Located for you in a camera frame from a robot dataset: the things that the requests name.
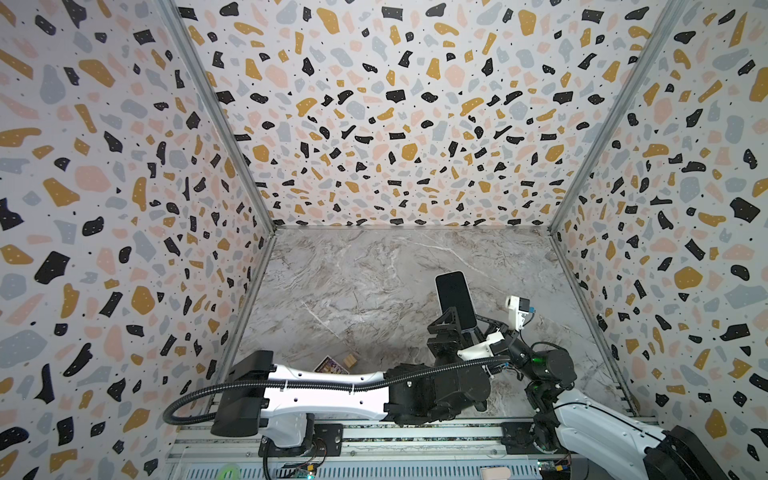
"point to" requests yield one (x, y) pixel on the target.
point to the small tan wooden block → (350, 360)
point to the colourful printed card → (331, 366)
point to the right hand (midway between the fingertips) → (473, 325)
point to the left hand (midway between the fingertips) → (459, 320)
